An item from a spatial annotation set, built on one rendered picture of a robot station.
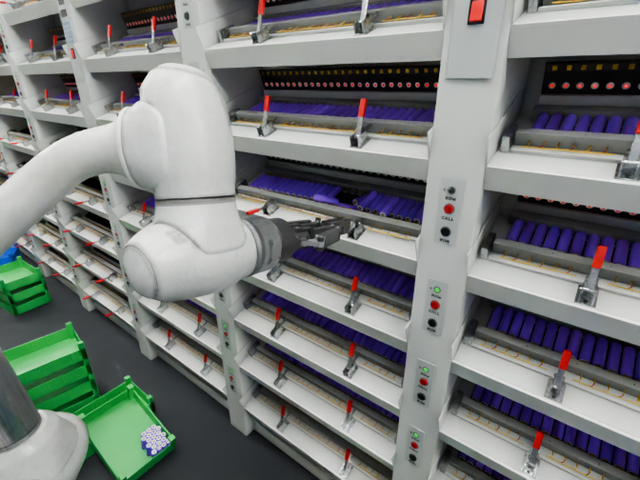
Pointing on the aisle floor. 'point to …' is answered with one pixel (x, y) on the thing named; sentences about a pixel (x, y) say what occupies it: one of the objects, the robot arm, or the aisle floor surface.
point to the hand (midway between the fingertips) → (335, 227)
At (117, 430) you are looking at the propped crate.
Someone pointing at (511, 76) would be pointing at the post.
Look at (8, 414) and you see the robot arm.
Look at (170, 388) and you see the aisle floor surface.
